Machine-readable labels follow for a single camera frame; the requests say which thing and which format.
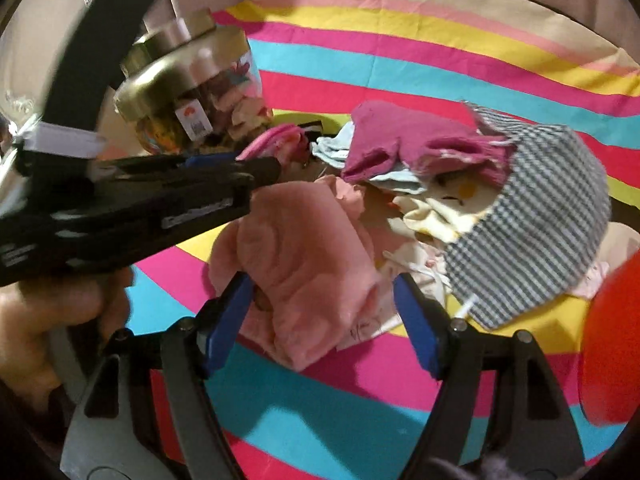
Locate cartoon print cream cloth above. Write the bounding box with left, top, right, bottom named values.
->
left=393, top=172, right=499, bottom=244

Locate magenta knit sock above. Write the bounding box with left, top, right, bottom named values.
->
left=342, top=101, right=513, bottom=188

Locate light blue fluffy sock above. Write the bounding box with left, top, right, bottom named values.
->
left=309, top=120, right=429, bottom=196

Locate red thermos bottle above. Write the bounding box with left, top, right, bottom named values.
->
left=578, top=255, right=639, bottom=426

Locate pink fluffy sock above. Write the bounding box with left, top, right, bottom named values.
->
left=208, top=176, right=383, bottom=372

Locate glass jar gold lid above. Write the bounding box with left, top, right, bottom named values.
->
left=114, top=9, right=272, bottom=154

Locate houndstooth fabric pouch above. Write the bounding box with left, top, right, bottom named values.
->
left=445, top=103, right=611, bottom=330

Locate left human hand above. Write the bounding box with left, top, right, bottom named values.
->
left=0, top=266, right=136, bottom=411

